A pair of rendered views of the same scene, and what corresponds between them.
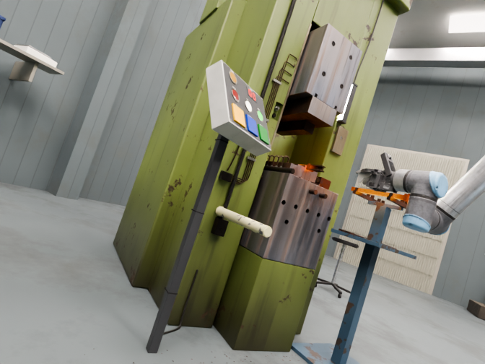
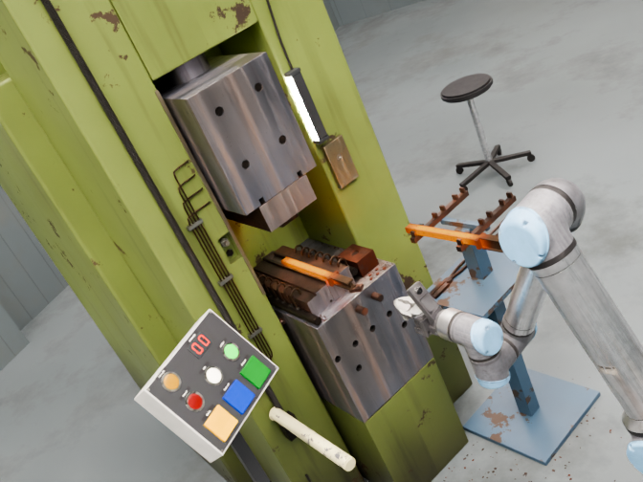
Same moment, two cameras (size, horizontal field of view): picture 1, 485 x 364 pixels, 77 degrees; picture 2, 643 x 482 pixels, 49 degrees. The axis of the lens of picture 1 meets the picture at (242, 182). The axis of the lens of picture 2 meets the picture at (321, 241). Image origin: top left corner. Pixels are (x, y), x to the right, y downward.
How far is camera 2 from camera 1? 1.61 m
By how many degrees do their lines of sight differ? 30
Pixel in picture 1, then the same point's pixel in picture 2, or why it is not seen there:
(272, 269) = (385, 417)
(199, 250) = (291, 461)
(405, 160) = not seen: outside the picture
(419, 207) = (483, 372)
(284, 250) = (381, 388)
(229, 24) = (30, 142)
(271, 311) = (417, 442)
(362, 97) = (320, 58)
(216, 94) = (178, 428)
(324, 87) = (262, 177)
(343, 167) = (374, 177)
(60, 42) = not seen: outside the picture
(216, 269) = not seen: hidden behind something
